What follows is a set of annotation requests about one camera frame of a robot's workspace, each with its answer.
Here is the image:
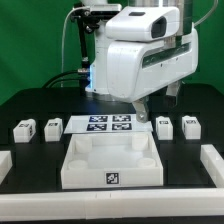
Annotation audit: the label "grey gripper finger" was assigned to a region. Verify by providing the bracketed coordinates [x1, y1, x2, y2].
[133, 97, 149, 122]
[166, 81, 181, 106]

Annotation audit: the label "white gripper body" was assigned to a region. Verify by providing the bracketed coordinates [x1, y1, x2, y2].
[107, 29, 198, 102]

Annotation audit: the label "white square table top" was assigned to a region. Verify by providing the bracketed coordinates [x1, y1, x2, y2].
[61, 132, 163, 189]

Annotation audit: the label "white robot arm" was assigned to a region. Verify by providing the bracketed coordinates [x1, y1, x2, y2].
[81, 0, 198, 122]

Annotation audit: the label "white marker plate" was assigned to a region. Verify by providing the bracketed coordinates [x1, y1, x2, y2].
[64, 114, 153, 134]

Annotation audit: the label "white left fence block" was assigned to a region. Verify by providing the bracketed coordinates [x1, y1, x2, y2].
[0, 151, 12, 184]

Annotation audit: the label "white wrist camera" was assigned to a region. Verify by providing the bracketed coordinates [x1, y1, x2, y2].
[105, 6, 180, 42]

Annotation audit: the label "grey camera on stand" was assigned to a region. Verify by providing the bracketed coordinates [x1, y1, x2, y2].
[86, 4, 122, 20]

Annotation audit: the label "white right fence rail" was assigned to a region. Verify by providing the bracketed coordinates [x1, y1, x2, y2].
[200, 144, 224, 188]

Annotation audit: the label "white fence rail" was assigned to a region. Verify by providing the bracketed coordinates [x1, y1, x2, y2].
[0, 188, 224, 221]
[200, 144, 224, 188]

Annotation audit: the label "black cables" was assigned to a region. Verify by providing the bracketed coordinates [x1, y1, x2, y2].
[42, 68, 91, 89]

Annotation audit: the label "white cable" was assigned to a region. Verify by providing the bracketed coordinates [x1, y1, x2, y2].
[60, 6, 84, 88]

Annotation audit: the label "white front fence rail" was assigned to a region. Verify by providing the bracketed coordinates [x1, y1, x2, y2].
[0, 188, 224, 221]

